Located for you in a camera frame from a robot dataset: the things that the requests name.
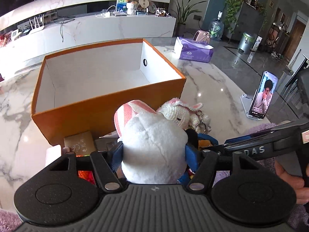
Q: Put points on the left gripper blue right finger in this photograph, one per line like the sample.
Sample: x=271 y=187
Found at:
x=192 y=157

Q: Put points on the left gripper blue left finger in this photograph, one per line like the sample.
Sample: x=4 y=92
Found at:
x=116 y=156

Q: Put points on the gold gift box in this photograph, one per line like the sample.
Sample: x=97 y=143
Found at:
x=81 y=144

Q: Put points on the white pink plush rabbit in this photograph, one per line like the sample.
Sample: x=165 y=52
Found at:
x=153 y=146

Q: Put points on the white crochet bunny keychain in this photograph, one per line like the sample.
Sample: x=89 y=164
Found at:
x=185 y=115

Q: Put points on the orange crochet fruit toy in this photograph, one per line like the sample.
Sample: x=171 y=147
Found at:
x=87 y=175

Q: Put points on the person's right hand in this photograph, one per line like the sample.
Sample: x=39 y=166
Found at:
x=297 y=183

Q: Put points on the smartphone on stand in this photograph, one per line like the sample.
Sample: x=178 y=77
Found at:
x=263 y=96

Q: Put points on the white phone stand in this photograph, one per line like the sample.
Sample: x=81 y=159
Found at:
x=246 y=103

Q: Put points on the large orange cardboard box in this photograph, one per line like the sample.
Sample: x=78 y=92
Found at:
x=81 y=88

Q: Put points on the silver trash bin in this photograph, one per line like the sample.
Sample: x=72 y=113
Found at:
x=246 y=43

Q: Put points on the purple tissue pack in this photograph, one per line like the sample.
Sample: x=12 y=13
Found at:
x=186 y=49

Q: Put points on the pink handbag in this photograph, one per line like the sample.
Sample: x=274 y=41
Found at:
x=202 y=36

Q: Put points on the blue water bottle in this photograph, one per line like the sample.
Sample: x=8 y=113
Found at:
x=216 y=27

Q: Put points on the white marble tv cabinet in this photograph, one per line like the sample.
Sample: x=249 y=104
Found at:
x=23 y=52

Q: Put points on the green potted plant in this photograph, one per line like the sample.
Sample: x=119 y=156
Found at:
x=182 y=12

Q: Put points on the white wifi router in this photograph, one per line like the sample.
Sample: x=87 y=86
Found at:
x=37 y=24

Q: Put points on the hanging vine plant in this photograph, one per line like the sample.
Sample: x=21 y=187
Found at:
x=232 y=8

